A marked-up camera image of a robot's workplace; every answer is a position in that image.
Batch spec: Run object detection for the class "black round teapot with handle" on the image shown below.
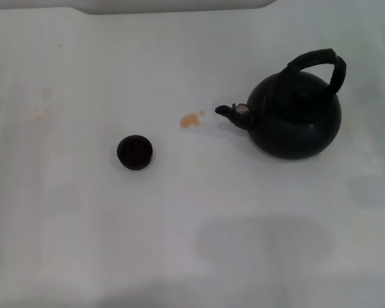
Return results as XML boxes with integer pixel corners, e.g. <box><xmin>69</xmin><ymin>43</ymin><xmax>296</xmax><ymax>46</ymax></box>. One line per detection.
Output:
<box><xmin>214</xmin><ymin>47</ymin><xmax>348</xmax><ymax>160</ymax></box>

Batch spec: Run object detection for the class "orange tea puddle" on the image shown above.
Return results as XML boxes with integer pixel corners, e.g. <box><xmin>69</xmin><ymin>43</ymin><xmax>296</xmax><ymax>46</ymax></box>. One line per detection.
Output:
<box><xmin>180</xmin><ymin>110</ymin><xmax>206</xmax><ymax>129</ymax></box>

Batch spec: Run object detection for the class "small dark brown teacup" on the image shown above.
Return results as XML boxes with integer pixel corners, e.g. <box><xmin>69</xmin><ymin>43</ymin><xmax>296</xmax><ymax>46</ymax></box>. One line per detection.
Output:
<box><xmin>116</xmin><ymin>134</ymin><xmax>154</xmax><ymax>171</ymax></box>

